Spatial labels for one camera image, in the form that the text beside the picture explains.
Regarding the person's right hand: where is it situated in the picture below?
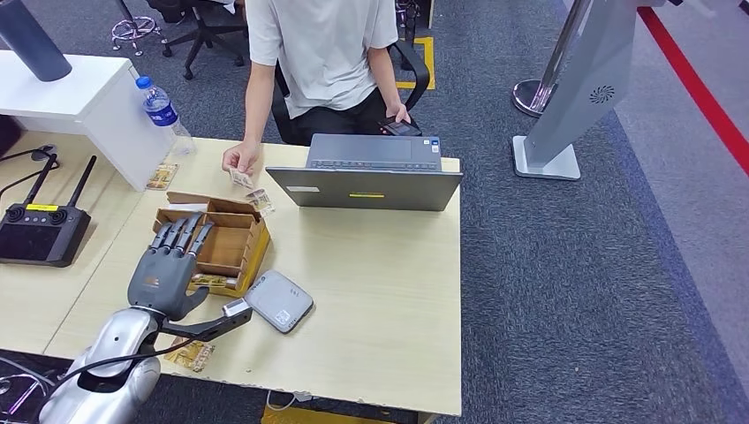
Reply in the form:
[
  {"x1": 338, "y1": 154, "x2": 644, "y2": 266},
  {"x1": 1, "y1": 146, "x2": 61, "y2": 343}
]
[{"x1": 221, "y1": 140, "x2": 262, "y2": 177}]

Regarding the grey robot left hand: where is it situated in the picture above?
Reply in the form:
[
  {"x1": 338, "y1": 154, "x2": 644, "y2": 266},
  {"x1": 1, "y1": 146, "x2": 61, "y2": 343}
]
[{"x1": 127, "y1": 211, "x2": 216, "y2": 323}]

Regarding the black smartphone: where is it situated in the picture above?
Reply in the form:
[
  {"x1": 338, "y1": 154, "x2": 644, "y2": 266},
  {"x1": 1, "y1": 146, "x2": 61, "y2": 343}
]
[{"x1": 377, "y1": 117, "x2": 424, "y2": 138}]

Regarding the golden printed card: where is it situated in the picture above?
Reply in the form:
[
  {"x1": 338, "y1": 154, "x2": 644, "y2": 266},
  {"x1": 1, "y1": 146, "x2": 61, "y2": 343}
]
[
  {"x1": 246, "y1": 188, "x2": 276, "y2": 217},
  {"x1": 163, "y1": 337, "x2": 216, "y2": 374},
  {"x1": 190, "y1": 273, "x2": 238, "y2": 289},
  {"x1": 228, "y1": 167, "x2": 256, "y2": 191},
  {"x1": 145, "y1": 163, "x2": 180, "y2": 192}
]

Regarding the cardboard card organizer box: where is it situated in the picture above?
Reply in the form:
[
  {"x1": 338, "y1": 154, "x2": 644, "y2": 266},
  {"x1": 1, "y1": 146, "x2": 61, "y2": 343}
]
[{"x1": 153, "y1": 192, "x2": 272, "y2": 299}]

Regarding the person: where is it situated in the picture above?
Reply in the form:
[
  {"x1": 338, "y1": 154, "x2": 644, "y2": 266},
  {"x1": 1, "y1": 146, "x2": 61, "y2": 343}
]
[{"x1": 221, "y1": 0, "x2": 424, "y2": 177}]

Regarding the grey card reader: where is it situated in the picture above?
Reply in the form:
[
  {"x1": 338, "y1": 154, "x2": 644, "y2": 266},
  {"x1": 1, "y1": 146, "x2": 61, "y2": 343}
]
[{"x1": 244, "y1": 269, "x2": 314, "y2": 335}]

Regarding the black office chair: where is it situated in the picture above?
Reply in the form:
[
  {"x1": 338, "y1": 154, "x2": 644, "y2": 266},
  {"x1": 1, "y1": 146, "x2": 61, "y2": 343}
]
[
  {"x1": 146, "y1": 0, "x2": 247, "y2": 81},
  {"x1": 271, "y1": 39, "x2": 431, "y2": 147}
]

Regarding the grey laptop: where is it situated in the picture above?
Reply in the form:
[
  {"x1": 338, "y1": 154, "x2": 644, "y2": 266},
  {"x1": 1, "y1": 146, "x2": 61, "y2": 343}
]
[{"x1": 264, "y1": 133, "x2": 464, "y2": 212}]

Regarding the clear water bottle blue label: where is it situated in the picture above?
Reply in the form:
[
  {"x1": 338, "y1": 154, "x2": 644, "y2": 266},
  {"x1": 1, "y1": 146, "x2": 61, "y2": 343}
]
[{"x1": 135, "y1": 75, "x2": 197, "y2": 157}]

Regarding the black remote controller with antennas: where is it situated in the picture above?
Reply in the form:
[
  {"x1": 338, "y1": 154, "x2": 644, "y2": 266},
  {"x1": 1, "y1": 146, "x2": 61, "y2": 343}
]
[{"x1": 0, "y1": 153, "x2": 98, "y2": 269}]

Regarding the chrome stool base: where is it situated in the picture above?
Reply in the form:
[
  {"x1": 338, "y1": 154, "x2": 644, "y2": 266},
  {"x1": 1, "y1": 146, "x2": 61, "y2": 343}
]
[{"x1": 110, "y1": 0, "x2": 162, "y2": 58}]

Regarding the white cabinet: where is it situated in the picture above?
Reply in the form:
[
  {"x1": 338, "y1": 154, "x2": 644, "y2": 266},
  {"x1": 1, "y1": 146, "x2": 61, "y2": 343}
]
[{"x1": 0, "y1": 49, "x2": 177, "y2": 193}]

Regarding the silver kiosk stand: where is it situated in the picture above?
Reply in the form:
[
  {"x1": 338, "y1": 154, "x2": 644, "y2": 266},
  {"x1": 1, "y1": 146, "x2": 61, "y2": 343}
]
[{"x1": 512, "y1": 0, "x2": 669, "y2": 181}]

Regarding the yellow box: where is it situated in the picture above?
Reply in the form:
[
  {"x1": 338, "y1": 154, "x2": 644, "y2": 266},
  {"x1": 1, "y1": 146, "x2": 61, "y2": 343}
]
[{"x1": 261, "y1": 405, "x2": 440, "y2": 424}]

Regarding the dark grey cylinder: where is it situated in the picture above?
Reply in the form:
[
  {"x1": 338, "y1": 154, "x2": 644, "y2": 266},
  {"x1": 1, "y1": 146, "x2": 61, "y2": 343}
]
[{"x1": 0, "y1": 0, "x2": 73, "y2": 82}]

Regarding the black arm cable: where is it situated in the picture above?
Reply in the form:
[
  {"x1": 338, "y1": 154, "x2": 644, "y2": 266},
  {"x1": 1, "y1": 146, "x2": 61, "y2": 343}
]
[{"x1": 43, "y1": 336, "x2": 194, "y2": 399}]

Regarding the chrome stanchion post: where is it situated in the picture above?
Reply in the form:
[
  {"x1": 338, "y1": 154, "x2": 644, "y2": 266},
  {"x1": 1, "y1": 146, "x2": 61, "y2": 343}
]
[{"x1": 512, "y1": 0, "x2": 592, "y2": 118}]

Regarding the white cable under desk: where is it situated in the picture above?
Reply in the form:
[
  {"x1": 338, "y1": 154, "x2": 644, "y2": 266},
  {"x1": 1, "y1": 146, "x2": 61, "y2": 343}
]
[{"x1": 266, "y1": 390, "x2": 314, "y2": 413}]

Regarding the chrome wire frame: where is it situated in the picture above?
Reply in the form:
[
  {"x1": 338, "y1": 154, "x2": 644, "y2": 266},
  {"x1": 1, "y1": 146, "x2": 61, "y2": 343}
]
[{"x1": 0, "y1": 357, "x2": 60, "y2": 424}]

